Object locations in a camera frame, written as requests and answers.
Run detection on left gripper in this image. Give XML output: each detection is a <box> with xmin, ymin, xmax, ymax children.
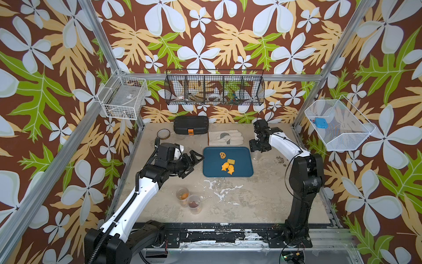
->
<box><xmin>166</xmin><ymin>150</ymin><xmax>204</xmax><ymax>177</ymax></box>

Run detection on clear jar brown cookies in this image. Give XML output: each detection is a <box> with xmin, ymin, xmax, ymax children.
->
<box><xmin>187</xmin><ymin>195</ymin><xmax>202</xmax><ymax>215</ymax></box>

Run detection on clear jar with cookies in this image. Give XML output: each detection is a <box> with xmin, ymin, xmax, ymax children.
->
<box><xmin>251</xmin><ymin>151</ymin><xmax>263</xmax><ymax>161</ymax></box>

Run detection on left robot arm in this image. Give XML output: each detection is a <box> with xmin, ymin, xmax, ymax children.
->
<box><xmin>84</xmin><ymin>139</ymin><xmax>205</xmax><ymax>264</ymax></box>

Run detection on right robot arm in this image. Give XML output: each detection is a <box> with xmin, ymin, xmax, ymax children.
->
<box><xmin>249</xmin><ymin>119</ymin><xmax>325</xmax><ymax>248</ymax></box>

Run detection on clear jar orange cookies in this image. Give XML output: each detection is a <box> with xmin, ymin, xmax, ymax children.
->
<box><xmin>176</xmin><ymin>187</ymin><xmax>190</xmax><ymax>207</ymax></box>

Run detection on teal plastic tray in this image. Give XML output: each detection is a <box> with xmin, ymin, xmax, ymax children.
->
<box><xmin>203</xmin><ymin>147</ymin><xmax>254</xmax><ymax>178</ymax></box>

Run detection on orange fish cookie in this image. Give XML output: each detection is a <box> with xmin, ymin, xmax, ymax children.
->
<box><xmin>227</xmin><ymin>165</ymin><xmax>235</xmax><ymax>175</ymax></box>
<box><xmin>222</xmin><ymin>162</ymin><xmax>230</xmax><ymax>171</ymax></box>

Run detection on black tool case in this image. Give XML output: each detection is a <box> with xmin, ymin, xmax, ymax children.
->
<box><xmin>173</xmin><ymin>115</ymin><xmax>209</xmax><ymax>135</ymax></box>

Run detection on brown tape roll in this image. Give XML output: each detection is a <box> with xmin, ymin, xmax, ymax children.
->
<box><xmin>157</xmin><ymin>129</ymin><xmax>171</xmax><ymax>140</ymax></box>

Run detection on blue object in basket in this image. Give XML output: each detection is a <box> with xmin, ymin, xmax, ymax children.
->
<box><xmin>313</xmin><ymin>117</ymin><xmax>329</xmax><ymax>129</ymax></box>

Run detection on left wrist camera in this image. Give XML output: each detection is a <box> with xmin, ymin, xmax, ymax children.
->
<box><xmin>174</xmin><ymin>145</ymin><xmax>184</xmax><ymax>160</ymax></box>

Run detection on black wire basket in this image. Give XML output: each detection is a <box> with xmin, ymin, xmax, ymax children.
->
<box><xmin>163</xmin><ymin>69</ymin><xmax>266</xmax><ymax>106</ymax></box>

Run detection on white wire basket right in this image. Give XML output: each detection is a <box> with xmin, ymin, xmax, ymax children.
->
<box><xmin>304</xmin><ymin>96</ymin><xmax>376</xmax><ymax>152</ymax></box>

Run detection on white wire basket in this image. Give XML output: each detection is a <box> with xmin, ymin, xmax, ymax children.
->
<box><xmin>304</xmin><ymin>96</ymin><xmax>376</xmax><ymax>152</ymax></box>
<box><xmin>97</xmin><ymin>71</ymin><xmax>149</xmax><ymax>121</ymax></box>

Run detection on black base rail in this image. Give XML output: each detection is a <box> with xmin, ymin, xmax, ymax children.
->
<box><xmin>131</xmin><ymin>221</ymin><xmax>313</xmax><ymax>249</ymax></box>

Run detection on white wire basket left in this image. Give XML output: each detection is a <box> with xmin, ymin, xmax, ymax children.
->
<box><xmin>97</xmin><ymin>71</ymin><xmax>149</xmax><ymax>121</ymax></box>

